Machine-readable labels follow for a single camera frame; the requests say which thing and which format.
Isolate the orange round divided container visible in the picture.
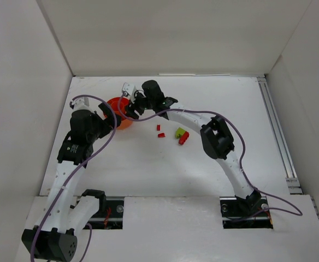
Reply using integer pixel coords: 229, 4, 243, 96
107, 97, 133, 130

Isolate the lime green lego brick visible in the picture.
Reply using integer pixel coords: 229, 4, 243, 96
175, 128, 186, 139

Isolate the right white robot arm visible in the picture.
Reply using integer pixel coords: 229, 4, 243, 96
122, 80, 261, 217

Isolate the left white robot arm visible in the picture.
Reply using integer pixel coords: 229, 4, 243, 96
21, 99, 121, 261

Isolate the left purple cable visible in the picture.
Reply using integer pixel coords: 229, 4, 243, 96
29, 94, 119, 262

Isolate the purple cable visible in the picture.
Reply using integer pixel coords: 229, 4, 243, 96
29, 94, 119, 262
118, 91, 304, 219

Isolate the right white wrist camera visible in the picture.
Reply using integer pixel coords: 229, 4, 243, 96
121, 82, 137, 100

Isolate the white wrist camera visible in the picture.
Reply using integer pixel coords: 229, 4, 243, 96
69, 97, 91, 111
121, 82, 137, 100

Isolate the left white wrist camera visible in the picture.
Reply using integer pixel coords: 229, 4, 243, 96
69, 97, 91, 111

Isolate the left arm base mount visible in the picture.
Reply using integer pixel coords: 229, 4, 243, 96
88, 196, 125, 230

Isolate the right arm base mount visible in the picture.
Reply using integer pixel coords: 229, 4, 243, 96
220, 197, 273, 229

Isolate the aluminium rail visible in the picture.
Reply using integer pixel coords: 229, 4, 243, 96
257, 77, 303, 195

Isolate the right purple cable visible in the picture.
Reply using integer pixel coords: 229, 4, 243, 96
118, 91, 304, 219

